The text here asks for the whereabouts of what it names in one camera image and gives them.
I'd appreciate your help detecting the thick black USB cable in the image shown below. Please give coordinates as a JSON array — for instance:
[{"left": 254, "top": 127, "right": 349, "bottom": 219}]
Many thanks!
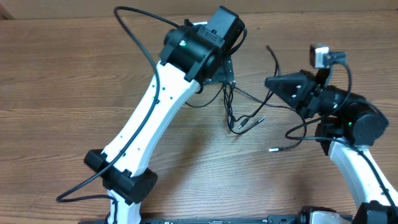
[{"left": 222, "top": 45, "right": 280, "bottom": 136}]

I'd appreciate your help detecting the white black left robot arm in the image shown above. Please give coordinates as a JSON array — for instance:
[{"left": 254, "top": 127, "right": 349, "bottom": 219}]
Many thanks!
[{"left": 84, "top": 6, "right": 247, "bottom": 223}]

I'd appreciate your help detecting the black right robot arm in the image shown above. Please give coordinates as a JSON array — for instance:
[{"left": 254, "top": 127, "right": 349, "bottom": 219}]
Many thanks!
[{"left": 265, "top": 68, "right": 397, "bottom": 223}]

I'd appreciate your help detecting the black right camera cable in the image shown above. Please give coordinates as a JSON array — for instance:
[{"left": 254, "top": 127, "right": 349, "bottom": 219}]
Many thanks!
[{"left": 284, "top": 51, "right": 398, "bottom": 224}]

